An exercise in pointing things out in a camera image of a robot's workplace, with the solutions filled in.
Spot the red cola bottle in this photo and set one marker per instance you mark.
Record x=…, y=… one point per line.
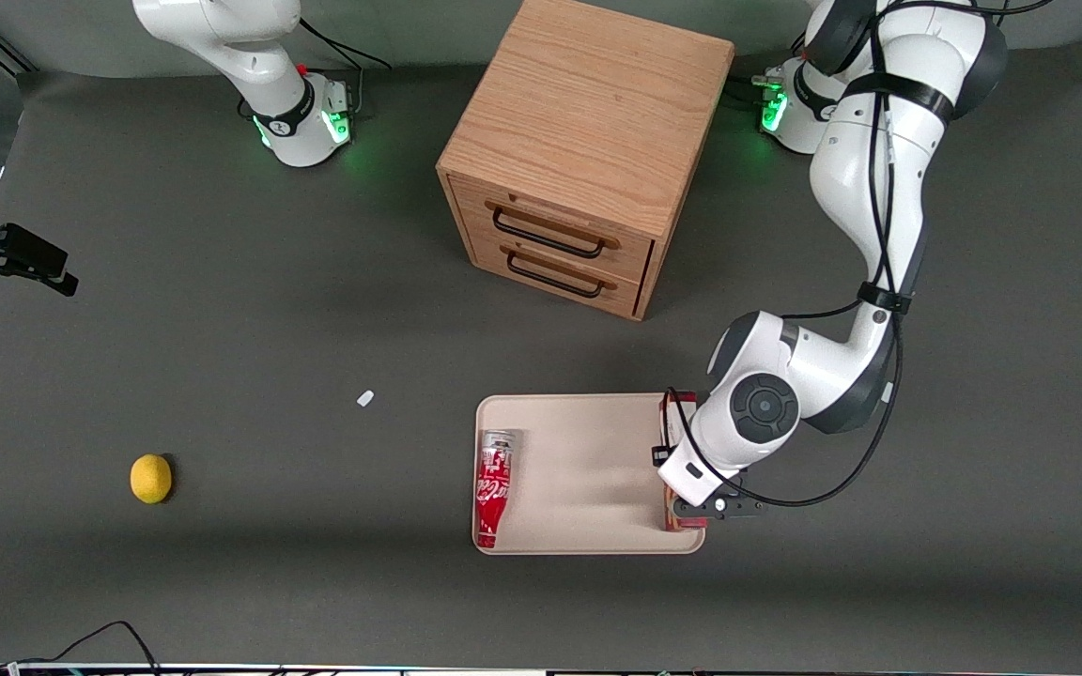
x=494, y=488

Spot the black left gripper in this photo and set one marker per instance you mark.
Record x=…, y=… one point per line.
x=656, y=455

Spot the yellow lemon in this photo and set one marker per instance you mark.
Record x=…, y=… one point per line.
x=151, y=479

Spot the red cookie box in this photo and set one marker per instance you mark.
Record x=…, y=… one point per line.
x=678, y=402

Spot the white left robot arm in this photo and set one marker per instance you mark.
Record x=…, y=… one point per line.
x=870, y=169

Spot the cream plastic tray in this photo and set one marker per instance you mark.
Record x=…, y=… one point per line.
x=588, y=469

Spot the wooden drawer cabinet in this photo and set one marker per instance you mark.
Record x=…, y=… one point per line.
x=588, y=103

